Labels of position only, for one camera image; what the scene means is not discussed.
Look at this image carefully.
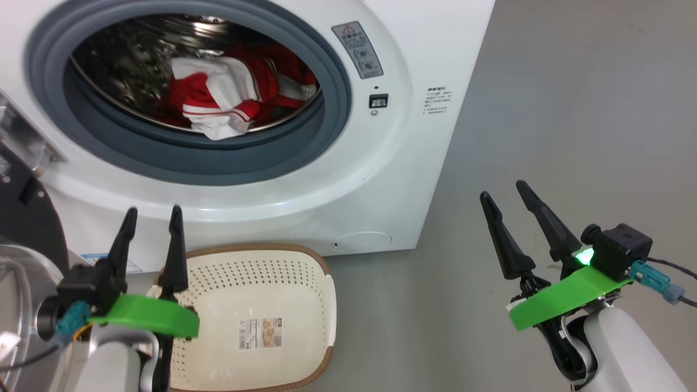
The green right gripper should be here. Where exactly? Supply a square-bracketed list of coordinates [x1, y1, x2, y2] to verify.
[479, 180, 635, 382]

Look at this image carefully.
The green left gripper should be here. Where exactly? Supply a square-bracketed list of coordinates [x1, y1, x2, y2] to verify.
[90, 205, 200, 392]

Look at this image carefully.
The black rimmed glass washer door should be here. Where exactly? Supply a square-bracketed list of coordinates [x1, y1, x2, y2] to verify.
[0, 93, 71, 392]

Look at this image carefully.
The grey rubber door gasket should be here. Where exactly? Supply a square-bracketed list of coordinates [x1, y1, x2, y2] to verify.
[25, 0, 353, 186]

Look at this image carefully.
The white front-load washing machine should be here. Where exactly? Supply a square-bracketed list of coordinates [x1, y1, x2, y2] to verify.
[0, 0, 496, 273]

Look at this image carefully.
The washing machine steel drum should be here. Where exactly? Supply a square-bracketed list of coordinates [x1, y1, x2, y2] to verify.
[70, 15, 322, 134]

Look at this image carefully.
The blue energy label sticker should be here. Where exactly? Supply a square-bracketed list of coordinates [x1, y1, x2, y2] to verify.
[82, 253, 143, 273]

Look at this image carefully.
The cream perforated laundry basket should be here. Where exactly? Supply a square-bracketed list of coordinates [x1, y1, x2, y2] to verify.
[155, 244, 337, 392]

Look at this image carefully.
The paper basket label sticker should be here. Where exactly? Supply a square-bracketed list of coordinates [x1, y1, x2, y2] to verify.
[237, 318, 283, 351]

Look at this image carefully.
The round white filter cover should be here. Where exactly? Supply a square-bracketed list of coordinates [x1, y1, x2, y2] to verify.
[333, 232, 393, 255]

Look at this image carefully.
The grey warning sticker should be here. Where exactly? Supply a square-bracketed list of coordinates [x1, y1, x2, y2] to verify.
[332, 21, 384, 80]

